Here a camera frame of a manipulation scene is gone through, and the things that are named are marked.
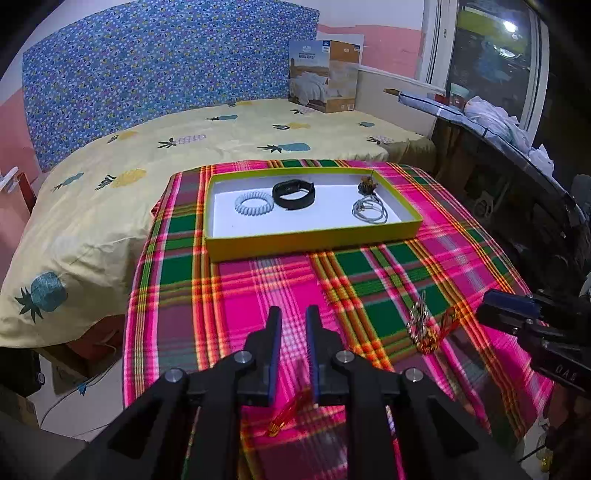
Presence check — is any grey cord bracelet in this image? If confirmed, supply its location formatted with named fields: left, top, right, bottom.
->
left=351, top=194, right=389, bottom=225

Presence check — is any pile of white clothes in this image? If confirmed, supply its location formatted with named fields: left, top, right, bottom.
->
left=464, top=96, right=556, bottom=177

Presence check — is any dark ornate brooch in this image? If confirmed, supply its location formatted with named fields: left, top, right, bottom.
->
left=357, top=169, right=380, bottom=196

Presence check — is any yellow pineapple print bedsheet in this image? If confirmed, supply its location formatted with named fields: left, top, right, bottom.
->
left=0, top=98, right=437, bottom=350

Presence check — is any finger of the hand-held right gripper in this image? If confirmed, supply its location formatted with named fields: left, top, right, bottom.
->
left=475, top=305, right=532, bottom=339
left=483, top=289, right=540, bottom=320

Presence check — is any yellow-green shallow box tray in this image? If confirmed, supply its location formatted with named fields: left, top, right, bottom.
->
left=203, top=167, right=423, bottom=263

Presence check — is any black device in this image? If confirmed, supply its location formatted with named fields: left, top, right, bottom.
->
left=0, top=347, right=45, bottom=398

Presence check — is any black wristband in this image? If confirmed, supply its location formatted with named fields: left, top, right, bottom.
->
left=272, top=181, right=318, bottom=211

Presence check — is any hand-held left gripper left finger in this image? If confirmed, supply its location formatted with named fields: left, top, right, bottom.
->
left=53, top=306, right=283, bottom=480

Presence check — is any person's right forearm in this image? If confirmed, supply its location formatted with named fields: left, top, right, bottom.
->
left=542, top=383, right=591, bottom=480

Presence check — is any blue floral headboard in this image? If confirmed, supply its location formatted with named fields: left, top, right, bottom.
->
left=21, top=0, right=321, bottom=174

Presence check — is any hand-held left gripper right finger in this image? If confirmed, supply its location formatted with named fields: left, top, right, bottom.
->
left=306, top=306, right=532, bottom=480

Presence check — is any pink and green plaid cloth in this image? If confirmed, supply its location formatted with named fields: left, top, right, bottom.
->
left=122, top=159, right=556, bottom=480

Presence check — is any white spiral bracelet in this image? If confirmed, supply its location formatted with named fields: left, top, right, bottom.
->
left=235, top=191, right=274, bottom=217

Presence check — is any red and gold bangle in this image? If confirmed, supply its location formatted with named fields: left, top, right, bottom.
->
left=428, top=302, right=463, bottom=354
left=266, top=385, right=315, bottom=437

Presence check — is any cardboard quilt box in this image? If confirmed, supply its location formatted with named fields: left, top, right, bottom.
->
left=288, top=39, right=361, bottom=114

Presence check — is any white framed window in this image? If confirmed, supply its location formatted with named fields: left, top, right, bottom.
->
left=424, top=0, right=557, bottom=136

